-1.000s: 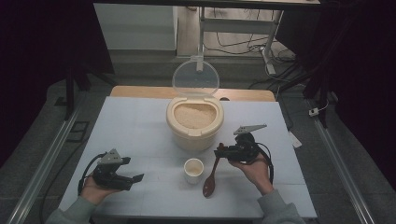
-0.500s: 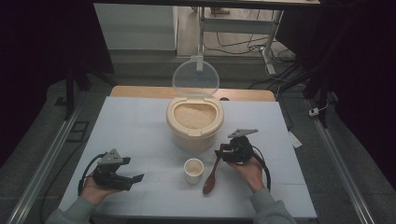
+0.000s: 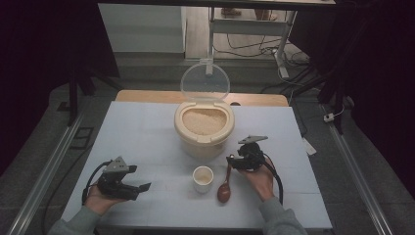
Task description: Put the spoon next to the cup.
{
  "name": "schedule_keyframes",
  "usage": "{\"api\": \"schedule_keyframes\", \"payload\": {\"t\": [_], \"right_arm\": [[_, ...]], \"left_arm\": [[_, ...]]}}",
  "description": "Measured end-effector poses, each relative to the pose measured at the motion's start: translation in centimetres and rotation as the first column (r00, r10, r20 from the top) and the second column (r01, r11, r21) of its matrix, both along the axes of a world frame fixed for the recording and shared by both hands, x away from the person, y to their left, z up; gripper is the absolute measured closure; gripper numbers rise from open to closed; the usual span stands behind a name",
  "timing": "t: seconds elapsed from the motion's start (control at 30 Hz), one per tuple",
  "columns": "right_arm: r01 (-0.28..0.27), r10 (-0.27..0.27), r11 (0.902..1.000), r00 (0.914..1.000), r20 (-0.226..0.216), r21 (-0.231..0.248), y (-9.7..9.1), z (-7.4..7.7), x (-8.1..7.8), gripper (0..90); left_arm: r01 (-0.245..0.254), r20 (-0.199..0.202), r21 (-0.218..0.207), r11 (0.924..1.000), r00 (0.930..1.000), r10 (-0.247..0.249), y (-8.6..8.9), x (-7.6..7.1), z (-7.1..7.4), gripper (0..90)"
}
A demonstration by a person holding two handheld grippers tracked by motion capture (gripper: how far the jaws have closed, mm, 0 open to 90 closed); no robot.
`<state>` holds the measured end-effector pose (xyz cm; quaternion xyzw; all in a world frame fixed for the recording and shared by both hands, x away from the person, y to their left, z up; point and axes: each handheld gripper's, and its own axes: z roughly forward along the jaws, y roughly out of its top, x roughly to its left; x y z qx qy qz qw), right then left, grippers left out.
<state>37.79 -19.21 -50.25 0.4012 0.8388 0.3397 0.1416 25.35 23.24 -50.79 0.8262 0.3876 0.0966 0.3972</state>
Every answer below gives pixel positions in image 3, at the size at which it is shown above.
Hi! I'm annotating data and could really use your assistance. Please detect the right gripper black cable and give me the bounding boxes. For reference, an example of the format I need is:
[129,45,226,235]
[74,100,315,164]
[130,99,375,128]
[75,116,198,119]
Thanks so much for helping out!
[262,153,285,205]

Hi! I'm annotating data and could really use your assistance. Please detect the white desk frame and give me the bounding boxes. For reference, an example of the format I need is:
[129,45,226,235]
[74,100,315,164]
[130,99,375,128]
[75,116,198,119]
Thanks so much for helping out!
[205,6,299,79]

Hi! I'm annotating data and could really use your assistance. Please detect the white cup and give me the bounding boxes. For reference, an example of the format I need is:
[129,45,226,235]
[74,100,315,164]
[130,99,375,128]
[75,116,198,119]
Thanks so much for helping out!
[192,165,215,194]

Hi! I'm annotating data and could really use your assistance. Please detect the person's right hand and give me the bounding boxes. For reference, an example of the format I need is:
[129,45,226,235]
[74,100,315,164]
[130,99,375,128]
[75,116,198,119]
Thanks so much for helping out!
[239,162,277,203]

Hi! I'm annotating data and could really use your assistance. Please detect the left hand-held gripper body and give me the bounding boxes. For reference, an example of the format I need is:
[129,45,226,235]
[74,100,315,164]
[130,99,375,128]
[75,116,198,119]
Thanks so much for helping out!
[96,156,140,202]

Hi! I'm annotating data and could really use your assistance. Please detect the black floor cables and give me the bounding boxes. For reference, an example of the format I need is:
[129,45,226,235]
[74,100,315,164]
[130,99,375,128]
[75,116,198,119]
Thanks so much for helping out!
[213,33,327,96]

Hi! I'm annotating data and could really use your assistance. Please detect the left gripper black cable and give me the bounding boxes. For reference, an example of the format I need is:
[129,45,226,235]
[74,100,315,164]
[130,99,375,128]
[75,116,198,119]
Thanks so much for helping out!
[81,160,114,205]

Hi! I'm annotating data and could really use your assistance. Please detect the white paper tag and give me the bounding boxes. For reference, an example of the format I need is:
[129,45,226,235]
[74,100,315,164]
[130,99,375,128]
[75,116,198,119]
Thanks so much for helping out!
[301,136,318,157]

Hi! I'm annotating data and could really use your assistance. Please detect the person's left hand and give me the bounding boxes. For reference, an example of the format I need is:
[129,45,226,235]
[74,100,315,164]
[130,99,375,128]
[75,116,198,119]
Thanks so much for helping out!
[83,184,129,216]

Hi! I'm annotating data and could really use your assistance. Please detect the white table cover board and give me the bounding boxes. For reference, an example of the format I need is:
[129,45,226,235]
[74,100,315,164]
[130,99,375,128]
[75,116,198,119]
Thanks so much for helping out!
[61,101,333,229]

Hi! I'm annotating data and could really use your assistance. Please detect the white rice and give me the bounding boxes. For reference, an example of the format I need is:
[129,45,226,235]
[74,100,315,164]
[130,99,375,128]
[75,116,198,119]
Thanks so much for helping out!
[181,108,228,136]

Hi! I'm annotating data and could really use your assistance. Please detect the clear container lid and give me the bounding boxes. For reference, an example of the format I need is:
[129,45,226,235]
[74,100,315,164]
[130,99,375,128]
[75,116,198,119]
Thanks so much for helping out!
[180,62,231,102]

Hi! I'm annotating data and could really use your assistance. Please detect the brown wooden spoon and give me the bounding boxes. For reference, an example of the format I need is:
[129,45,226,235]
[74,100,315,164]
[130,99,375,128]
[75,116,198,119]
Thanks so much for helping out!
[216,161,233,204]

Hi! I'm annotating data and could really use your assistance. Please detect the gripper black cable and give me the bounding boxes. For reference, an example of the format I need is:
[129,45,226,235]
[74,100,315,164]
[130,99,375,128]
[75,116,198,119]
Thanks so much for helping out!
[262,153,285,205]
[81,160,114,205]

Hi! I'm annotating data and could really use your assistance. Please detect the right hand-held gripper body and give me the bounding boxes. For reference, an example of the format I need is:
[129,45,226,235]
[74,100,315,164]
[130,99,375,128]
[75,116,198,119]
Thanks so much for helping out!
[237,134,269,171]

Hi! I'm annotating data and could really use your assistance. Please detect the metal floor rail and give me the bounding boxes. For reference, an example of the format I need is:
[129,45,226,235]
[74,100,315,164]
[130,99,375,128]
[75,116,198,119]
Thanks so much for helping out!
[6,109,86,235]
[321,104,394,235]

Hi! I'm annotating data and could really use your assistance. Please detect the cream rice container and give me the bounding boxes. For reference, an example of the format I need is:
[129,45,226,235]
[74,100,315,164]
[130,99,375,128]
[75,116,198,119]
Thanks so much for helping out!
[173,99,236,161]

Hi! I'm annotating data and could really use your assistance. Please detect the black curtain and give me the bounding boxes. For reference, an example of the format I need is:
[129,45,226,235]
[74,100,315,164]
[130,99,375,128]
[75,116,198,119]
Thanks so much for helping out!
[0,0,120,177]
[288,0,415,190]

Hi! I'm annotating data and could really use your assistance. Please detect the wooden table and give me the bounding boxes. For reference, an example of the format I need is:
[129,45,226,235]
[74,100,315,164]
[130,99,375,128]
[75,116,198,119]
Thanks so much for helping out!
[115,89,290,108]

